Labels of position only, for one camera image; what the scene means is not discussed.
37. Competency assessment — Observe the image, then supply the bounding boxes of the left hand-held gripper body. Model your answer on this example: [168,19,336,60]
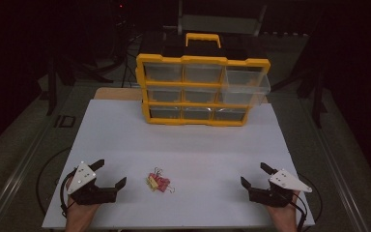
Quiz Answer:
[67,160,119,206]

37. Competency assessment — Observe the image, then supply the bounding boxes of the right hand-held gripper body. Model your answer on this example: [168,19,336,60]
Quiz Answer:
[248,169,313,208]

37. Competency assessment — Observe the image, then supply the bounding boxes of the yellow binder clip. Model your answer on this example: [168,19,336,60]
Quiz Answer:
[146,177,159,192]

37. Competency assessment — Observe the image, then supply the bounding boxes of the pulled-out clear plastic drawer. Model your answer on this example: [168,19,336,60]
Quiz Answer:
[220,68,272,106]

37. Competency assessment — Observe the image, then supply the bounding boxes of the yellow black storage organizer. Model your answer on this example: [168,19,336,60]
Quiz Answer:
[135,32,271,128]

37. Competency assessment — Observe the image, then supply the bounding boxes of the person's left hand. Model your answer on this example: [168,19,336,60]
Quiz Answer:
[65,192,101,224]

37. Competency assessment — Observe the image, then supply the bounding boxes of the person's right hand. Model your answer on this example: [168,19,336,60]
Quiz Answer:
[265,190,301,225]

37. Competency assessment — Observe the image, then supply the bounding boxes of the white board table cover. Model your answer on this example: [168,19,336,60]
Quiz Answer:
[42,99,316,230]

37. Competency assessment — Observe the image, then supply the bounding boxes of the black stand legs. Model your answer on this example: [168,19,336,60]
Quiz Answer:
[270,61,328,130]

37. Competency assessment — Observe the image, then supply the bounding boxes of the set of closed clear drawers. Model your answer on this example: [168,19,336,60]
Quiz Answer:
[143,62,247,122]

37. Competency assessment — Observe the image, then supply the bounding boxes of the left hand-held gripper black cable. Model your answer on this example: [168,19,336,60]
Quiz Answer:
[59,170,78,218]

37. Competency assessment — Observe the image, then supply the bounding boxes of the hand-held gripper black cable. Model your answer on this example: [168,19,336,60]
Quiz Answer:
[59,170,78,218]
[289,192,309,232]

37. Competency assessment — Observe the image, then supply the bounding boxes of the right hand-held gripper black cable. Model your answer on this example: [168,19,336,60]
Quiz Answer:
[289,192,309,232]

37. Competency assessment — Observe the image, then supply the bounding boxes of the black floor cable loop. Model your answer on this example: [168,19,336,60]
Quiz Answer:
[297,173,324,224]
[35,146,73,217]

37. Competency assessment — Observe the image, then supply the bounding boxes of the dark tripod with cables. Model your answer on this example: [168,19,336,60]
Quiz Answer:
[107,0,144,89]

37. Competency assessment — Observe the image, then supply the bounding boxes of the grey metal frame stand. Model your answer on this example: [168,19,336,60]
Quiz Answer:
[176,0,269,38]

